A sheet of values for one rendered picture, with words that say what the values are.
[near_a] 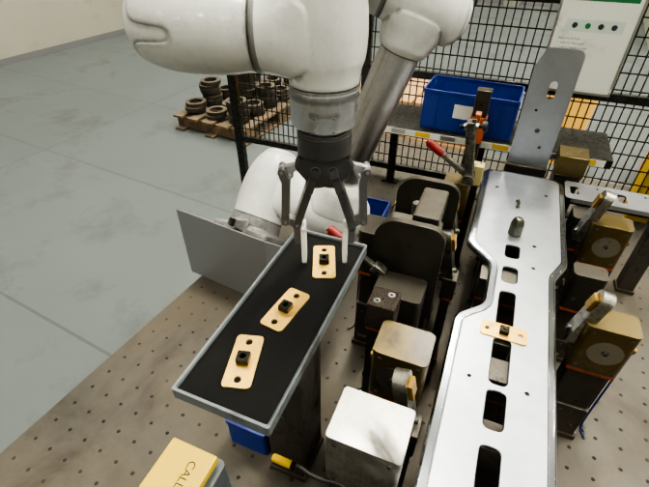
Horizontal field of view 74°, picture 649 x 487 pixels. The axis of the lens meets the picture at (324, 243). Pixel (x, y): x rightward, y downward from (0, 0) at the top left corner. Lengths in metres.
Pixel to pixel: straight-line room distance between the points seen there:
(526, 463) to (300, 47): 0.64
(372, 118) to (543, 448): 0.80
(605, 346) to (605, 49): 1.02
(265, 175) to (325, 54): 0.79
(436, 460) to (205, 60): 0.62
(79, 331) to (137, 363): 1.21
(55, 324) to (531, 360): 2.20
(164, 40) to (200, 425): 0.82
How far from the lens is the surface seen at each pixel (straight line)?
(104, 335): 2.38
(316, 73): 0.53
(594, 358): 0.98
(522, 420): 0.80
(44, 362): 2.40
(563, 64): 1.40
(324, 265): 0.72
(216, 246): 1.29
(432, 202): 0.86
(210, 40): 0.54
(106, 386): 1.25
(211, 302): 1.35
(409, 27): 1.06
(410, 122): 1.62
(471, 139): 1.17
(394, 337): 0.73
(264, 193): 1.26
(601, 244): 1.23
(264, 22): 0.53
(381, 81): 1.12
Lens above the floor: 1.64
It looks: 38 degrees down
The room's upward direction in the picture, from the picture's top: straight up
